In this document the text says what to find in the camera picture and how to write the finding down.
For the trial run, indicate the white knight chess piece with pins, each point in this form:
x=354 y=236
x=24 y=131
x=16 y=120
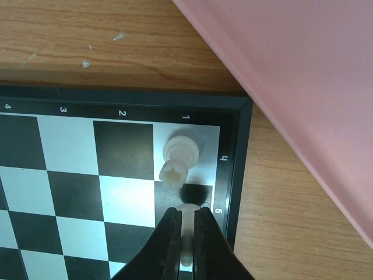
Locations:
x=187 y=233

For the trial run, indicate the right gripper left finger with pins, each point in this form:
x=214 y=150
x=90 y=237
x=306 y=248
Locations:
x=160 y=256

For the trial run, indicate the white rook chess piece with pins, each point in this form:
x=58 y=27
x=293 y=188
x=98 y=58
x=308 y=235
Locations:
x=181 y=153

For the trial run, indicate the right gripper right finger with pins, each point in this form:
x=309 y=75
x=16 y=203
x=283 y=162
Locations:
x=212 y=256

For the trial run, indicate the pink plastic tray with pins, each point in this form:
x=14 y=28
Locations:
x=308 y=66

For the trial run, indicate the black and silver chessboard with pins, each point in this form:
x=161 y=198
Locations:
x=80 y=187

